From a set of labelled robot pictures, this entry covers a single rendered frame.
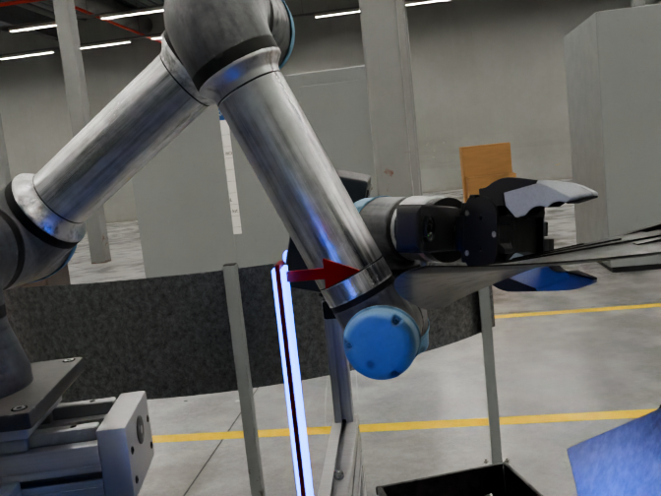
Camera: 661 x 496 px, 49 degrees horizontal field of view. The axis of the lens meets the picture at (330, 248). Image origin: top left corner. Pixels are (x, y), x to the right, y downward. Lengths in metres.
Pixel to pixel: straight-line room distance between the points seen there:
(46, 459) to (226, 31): 0.51
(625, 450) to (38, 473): 0.62
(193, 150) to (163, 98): 5.99
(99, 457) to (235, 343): 1.48
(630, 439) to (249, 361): 1.86
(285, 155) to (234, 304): 1.60
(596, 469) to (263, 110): 0.44
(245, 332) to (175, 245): 4.71
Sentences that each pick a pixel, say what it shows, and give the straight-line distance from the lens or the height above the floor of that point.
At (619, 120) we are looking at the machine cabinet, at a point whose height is 1.32.
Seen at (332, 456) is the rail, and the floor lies 0.86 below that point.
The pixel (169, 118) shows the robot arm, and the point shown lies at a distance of 0.91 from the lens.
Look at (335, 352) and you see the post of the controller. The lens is 1.13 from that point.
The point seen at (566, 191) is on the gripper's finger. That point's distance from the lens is 0.65.
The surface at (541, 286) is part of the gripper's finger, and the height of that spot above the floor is 1.14.
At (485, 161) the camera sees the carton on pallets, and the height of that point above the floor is 1.03.
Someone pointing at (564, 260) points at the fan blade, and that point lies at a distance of 0.50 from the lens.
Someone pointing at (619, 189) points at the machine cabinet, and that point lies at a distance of 6.74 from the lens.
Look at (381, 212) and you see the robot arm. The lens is 0.84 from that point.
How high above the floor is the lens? 1.27
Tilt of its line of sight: 7 degrees down
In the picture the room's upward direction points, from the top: 6 degrees counter-clockwise
